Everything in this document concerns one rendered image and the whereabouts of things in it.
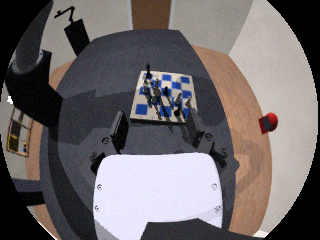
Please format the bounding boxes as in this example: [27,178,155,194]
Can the blue and white chessboard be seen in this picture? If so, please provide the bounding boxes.
[130,71,197,123]

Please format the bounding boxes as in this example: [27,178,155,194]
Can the white chess king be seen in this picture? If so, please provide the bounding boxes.
[153,78,160,94]

